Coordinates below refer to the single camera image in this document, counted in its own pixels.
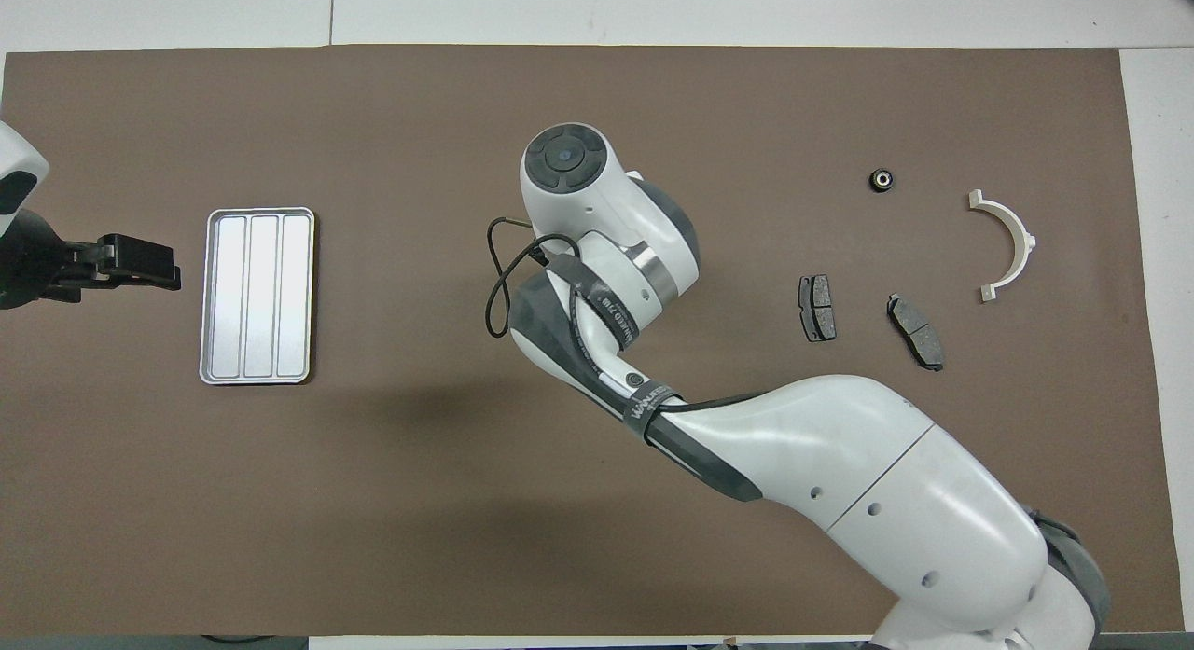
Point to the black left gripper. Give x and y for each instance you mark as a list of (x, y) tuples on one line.
[(37, 263)]

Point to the large black bearing gear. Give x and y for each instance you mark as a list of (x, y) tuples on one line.
[(881, 179)]

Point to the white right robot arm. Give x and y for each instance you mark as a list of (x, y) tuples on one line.
[(886, 482)]

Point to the silver metal tray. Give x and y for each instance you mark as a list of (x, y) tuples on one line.
[(280, 342)]

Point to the brown table mat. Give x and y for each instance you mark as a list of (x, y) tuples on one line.
[(420, 118)]

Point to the dark rectangular brake pad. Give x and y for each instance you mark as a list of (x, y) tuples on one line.
[(817, 308)]

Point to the dark angled brake pad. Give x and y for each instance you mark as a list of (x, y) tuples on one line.
[(915, 331)]

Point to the white semicircular bracket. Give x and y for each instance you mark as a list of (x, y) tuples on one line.
[(1025, 247)]

